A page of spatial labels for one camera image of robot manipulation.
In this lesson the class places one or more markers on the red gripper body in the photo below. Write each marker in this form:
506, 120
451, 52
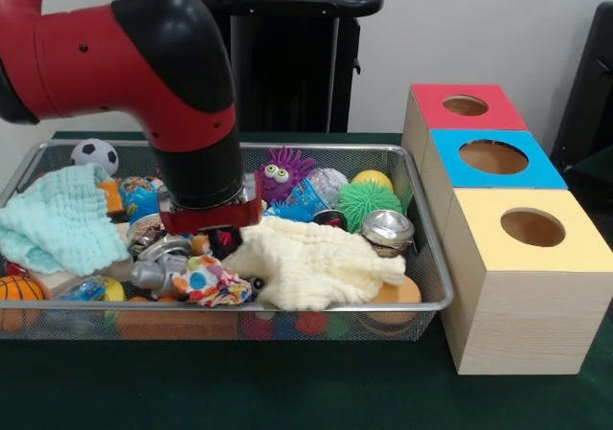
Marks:
215, 219

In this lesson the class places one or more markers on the silver drink can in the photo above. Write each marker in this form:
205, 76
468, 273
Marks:
163, 248

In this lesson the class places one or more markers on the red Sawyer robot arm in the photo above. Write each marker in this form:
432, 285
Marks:
120, 56

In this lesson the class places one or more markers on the shallow mesh bin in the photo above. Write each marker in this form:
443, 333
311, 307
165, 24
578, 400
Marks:
426, 257

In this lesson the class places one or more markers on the wooden box with three holes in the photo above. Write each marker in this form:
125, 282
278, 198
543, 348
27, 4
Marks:
527, 324

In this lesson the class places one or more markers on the colourful knotted cloth toy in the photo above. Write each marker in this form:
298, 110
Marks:
211, 281

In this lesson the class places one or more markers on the purple spiky toy with eyes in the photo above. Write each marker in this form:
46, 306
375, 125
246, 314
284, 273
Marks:
280, 181

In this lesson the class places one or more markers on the cream yellow cloth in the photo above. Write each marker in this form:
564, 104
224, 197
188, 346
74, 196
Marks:
311, 257

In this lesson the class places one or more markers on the white baseball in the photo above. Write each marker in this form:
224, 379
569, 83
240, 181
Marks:
330, 181

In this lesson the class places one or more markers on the small soccer ball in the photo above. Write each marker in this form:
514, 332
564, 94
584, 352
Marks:
96, 154

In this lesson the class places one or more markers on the green spiky ball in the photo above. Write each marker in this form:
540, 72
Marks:
369, 205

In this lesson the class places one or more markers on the mint green cloth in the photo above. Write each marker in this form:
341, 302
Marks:
57, 219

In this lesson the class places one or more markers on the yellow ball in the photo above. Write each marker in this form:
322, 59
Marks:
373, 178

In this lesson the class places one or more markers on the dark green tablecloth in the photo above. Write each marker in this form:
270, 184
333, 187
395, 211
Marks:
598, 166
239, 387

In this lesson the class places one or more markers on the crushed silver can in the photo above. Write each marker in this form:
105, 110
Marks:
388, 229

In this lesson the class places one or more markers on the small orange basketball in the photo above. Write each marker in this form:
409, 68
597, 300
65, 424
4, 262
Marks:
19, 287

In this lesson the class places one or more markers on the black stand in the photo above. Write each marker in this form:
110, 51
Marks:
589, 90

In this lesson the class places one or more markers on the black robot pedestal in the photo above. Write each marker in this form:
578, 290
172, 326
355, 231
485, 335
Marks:
297, 66

